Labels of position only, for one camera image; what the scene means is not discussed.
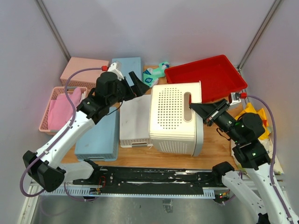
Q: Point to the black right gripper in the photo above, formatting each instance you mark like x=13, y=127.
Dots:
x=210, y=112

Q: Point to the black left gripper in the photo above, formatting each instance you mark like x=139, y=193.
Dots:
x=139, y=88

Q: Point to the light blue upturned basket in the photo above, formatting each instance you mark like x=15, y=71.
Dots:
x=130, y=64

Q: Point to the small white perforated basket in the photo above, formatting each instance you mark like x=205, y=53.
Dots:
x=134, y=122

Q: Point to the red plastic tray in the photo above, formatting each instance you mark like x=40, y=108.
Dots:
x=217, y=75

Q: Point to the large white laundry basket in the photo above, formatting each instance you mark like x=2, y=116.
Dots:
x=174, y=128

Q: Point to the blue perforated basket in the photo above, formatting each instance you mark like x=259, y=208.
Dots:
x=101, y=143

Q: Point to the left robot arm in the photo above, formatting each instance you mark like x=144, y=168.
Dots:
x=45, y=167

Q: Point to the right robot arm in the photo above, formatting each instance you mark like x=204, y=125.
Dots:
x=269, y=205

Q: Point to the teal and white sock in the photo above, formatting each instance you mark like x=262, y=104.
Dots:
x=151, y=76

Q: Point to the yellow cloth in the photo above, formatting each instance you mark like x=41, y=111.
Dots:
x=261, y=114

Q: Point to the patterned white cloth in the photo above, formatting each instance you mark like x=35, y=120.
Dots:
x=268, y=145

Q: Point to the pink cloth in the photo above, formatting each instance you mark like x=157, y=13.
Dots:
x=60, y=110

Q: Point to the pink basket with cloth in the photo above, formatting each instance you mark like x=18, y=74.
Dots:
x=55, y=92

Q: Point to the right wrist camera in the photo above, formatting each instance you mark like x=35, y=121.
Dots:
x=235, y=97

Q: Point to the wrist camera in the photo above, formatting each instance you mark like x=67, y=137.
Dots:
x=114, y=68
x=235, y=97

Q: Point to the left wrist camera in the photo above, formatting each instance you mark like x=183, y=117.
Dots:
x=114, y=68

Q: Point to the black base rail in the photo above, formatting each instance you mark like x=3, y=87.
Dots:
x=155, y=181

